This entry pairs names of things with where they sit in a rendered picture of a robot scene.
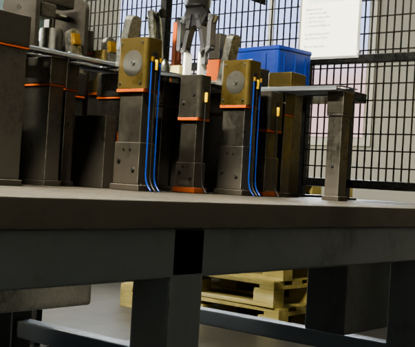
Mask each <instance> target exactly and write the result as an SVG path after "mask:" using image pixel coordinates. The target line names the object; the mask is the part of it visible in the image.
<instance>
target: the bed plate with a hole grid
mask: <svg viewBox="0 0 415 347"><path fill-rule="evenodd" d="M160 191H161V190H160ZM207 193H209V194H204V193H182V192H172V191H161V192H148V191H128V190H117V189H106V188H94V187H75V186H72V187H67V186H60V187H59V186H43V185H25V184H21V186H3V185H0V230H10V229H221V228H326V227H415V203H414V202H394V201H383V200H363V199H357V200H347V201H333V200H322V199H321V198H315V197H289V198H287V197H280V198H278V197H267V196H262V197H257V196H235V195H225V194H214V193H213V192H207Z"/></svg>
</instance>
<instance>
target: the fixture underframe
mask: <svg viewBox="0 0 415 347"><path fill-rule="evenodd" d="M295 269H308V285H307V298H306V321H305V325H302V324H294V323H290V322H283V321H279V320H275V319H268V318H263V317H256V316H252V315H245V314H241V313H234V312H230V311H222V310H218V309H214V308H207V307H203V306H201V295H202V276H212V275H230V274H240V273H258V272H267V271H286V270H295ZM118 282H134V283H133V295H132V307H131V330H130V341H124V340H120V339H115V338H111V337H106V336H102V335H97V334H93V333H89V332H85V331H81V330H76V329H73V328H68V327H64V326H59V325H55V324H50V323H46V322H41V321H37V320H34V319H32V311H34V310H41V309H49V308H63V307H70V306H83V305H88V304H90V300H91V288H92V284H108V283H118ZM0 313H12V318H11V329H10V347H30V342H31V341H33V342H35V343H38V344H43V345H46V346H51V347H198V342H199V329H200V324H204V325H207V326H214V327H218V328H224V329H228V330H234V331H238V332H242V333H248V334H252V335H259V336H262V337H269V338H273V339H280V340H284V341H290V342H294V343H298V344H304V345H308V346H314V347H415V227H326V228H221V229H10V230H0ZM385 327H387V337H386V340H385V339H378V338H374V337H366V336H362V335H355V334H353V333H360V332H363V331H367V330H374V329H378V328H385Z"/></svg>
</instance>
